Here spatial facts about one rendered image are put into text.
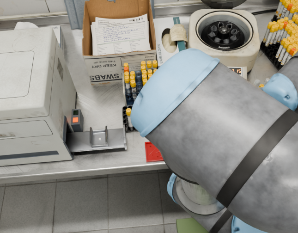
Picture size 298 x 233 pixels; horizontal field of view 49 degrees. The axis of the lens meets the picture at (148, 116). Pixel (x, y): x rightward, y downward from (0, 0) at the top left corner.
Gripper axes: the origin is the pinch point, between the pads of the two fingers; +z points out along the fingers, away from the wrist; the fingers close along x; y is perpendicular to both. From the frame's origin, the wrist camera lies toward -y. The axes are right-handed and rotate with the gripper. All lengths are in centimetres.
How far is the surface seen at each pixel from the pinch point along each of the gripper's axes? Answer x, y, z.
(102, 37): 51, 48, 1
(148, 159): 37.8, -0.1, 7.7
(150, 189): 38, 23, 95
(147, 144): 37.8, 5.2, 7.7
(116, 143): 47.0, 4.3, 3.8
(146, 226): 42, 2, 95
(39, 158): 70, 2, 4
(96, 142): 53, 5, 4
